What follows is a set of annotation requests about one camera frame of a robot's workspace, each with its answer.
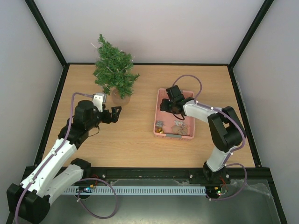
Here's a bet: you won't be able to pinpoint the silver glitter gift ornament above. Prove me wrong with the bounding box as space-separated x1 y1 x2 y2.
155 121 163 127

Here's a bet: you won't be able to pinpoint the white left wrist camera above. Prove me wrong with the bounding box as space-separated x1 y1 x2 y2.
93 93 107 112

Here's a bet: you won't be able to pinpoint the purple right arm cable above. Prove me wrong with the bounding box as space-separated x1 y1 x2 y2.
172 74 248 201

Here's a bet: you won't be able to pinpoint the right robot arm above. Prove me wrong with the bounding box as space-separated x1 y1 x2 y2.
160 85 246 183

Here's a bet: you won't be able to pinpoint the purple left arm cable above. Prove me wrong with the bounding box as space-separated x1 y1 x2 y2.
14 92 96 224

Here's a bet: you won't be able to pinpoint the clear wire fairy lights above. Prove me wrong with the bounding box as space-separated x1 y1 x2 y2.
90 42 134 95

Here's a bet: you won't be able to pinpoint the round wooden tree base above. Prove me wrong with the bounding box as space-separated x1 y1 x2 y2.
111 89 130 106

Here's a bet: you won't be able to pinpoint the light blue cable duct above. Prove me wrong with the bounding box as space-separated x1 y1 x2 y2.
62 186 206 196

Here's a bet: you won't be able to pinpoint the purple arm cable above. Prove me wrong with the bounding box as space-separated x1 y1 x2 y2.
172 74 248 201
14 92 96 224

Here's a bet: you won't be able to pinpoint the pink perforated plastic basket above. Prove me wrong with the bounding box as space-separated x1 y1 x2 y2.
153 88 195 140

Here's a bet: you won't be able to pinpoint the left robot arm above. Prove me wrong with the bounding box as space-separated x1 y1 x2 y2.
7 100 121 224

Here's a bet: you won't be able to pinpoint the silver star ornament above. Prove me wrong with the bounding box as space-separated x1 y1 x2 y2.
174 120 184 126

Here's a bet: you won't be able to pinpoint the black aluminium mounting rail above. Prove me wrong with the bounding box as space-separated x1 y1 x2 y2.
91 167 230 185

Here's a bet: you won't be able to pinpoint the black enclosure frame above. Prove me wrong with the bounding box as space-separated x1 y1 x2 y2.
7 0 288 224

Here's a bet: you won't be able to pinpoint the small green christmas tree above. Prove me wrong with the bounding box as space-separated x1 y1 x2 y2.
93 34 140 100

